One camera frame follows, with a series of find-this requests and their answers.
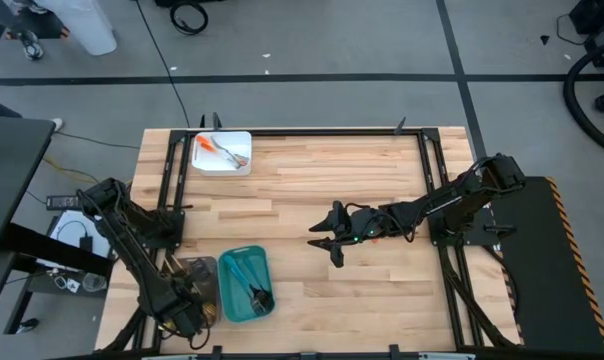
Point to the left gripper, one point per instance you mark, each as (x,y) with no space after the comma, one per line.
(179,312)

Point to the teal plastic bin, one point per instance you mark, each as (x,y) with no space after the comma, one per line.
(232,300)

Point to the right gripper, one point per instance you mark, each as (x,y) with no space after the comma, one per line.
(369,222)

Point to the small black charger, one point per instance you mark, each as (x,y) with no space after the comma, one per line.
(85,243)

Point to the clear plastic cup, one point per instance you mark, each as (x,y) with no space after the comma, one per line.
(94,282)

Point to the black power adapter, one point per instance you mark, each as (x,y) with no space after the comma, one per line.
(62,202)

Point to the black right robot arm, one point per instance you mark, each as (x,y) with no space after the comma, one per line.
(457,197)

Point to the yellow-striped black floor mat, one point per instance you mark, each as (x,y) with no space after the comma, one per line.
(547,260)

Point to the black caster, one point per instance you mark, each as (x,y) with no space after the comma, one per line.
(27,326)

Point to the white plastic bin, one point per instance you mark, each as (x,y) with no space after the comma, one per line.
(204,162)

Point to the orange-striped black floor mat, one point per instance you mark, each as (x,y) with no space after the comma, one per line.
(52,27)

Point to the grey translucent plastic bin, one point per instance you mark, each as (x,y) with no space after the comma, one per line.
(211,295)

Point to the black aluminium table frame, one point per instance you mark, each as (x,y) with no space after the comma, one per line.
(332,132)

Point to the white paper sheet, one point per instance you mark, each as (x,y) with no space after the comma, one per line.
(102,235)

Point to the white bagged trash bin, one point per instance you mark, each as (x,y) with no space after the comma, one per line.
(82,25)

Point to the black equipment case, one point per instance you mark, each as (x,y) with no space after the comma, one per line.
(602,30)

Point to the person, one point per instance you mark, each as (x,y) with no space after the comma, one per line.
(2,106)
(33,46)

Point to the black desk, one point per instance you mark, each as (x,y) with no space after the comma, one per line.
(12,175)

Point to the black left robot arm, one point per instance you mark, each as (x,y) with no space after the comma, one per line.
(132,250)

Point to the black support beam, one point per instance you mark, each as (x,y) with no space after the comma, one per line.
(57,250)

